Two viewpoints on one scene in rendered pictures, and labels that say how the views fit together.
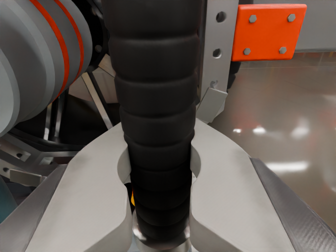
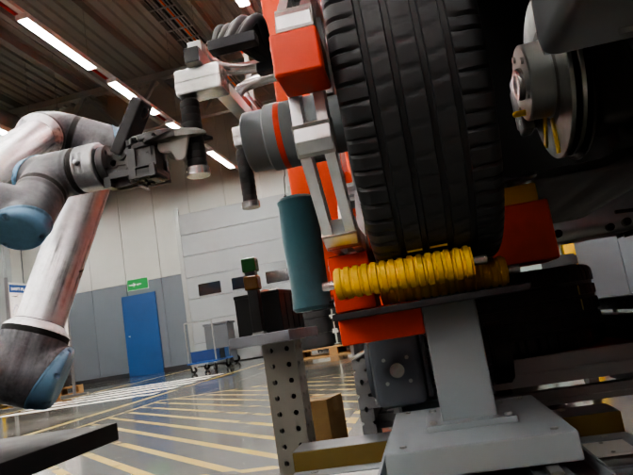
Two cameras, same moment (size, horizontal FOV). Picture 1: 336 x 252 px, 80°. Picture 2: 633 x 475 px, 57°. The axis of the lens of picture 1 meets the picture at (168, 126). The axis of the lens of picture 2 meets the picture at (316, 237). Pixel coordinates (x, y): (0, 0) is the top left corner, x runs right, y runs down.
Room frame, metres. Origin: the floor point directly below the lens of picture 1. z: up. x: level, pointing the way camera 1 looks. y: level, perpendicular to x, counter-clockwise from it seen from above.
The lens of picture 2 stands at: (0.46, -1.00, 0.44)
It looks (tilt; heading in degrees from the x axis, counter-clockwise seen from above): 9 degrees up; 100
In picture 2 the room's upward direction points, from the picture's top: 9 degrees counter-clockwise
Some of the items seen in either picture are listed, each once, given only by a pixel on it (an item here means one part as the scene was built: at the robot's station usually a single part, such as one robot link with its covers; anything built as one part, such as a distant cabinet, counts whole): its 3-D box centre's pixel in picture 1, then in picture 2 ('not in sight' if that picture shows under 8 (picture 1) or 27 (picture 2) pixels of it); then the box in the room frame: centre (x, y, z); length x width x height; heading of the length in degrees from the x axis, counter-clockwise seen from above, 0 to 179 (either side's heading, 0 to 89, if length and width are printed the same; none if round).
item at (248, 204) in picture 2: not in sight; (247, 176); (0.08, 0.34, 0.83); 0.04 x 0.04 x 0.16
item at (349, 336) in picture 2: not in sight; (377, 295); (0.36, 0.18, 0.48); 0.16 x 0.12 x 0.17; 1
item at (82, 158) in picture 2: not in sight; (93, 167); (-0.12, 0.00, 0.81); 0.10 x 0.05 x 0.09; 91
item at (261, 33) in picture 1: (256, 31); (300, 63); (0.33, -0.14, 0.85); 0.09 x 0.08 x 0.07; 91
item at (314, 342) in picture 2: not in sight; (333, 320); (-1.19, 8.81, 0.55); 1.40 x 0.80 x 1.09; 178
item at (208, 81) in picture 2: not in sight; (202, 82); (0.12, 0.01, 0.93); 0.09 x 0.05 x 0.05; 1
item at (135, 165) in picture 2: not in sight; (135, 162); (-0.04, 0.00, 0.80); 0.12 x 0.08 x 0.09; 1
